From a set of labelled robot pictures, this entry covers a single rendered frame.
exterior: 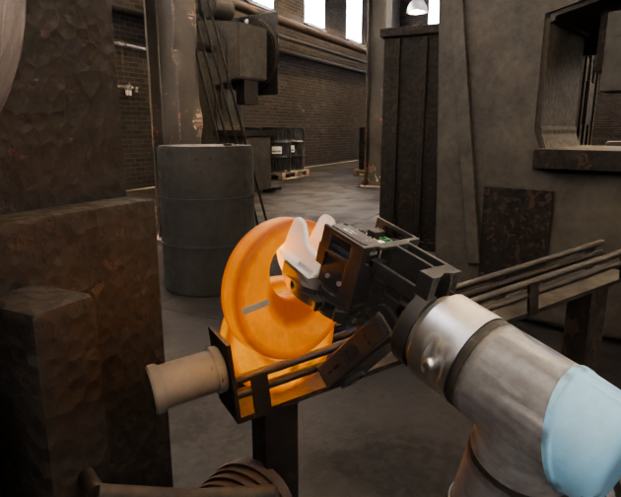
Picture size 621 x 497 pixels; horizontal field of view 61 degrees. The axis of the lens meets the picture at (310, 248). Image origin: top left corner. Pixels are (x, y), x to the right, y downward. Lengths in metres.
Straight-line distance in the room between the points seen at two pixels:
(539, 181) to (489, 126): 0.37
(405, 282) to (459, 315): 0.05
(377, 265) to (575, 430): 0.19
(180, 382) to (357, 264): 0.30
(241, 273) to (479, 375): 0.25
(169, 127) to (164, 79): 0.40
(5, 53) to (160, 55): 4.37
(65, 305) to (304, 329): 0.25
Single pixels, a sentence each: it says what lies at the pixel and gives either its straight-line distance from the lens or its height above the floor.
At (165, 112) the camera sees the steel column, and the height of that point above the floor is 1.12.
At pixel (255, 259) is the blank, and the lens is 0.53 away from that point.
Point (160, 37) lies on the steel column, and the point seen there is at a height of 1.73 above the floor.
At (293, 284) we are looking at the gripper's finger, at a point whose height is 0.83.
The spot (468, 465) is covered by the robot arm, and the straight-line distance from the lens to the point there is 0.43.
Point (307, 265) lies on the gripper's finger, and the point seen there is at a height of 0.84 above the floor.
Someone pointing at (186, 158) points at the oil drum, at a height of 0.82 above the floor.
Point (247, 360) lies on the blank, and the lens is 0.69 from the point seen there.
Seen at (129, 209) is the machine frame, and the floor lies 0.86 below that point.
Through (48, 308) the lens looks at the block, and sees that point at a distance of 0.59.
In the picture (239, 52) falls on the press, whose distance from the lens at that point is 8.23.
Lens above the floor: 0.97
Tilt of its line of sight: 13 degrees down
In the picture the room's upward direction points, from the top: straight up
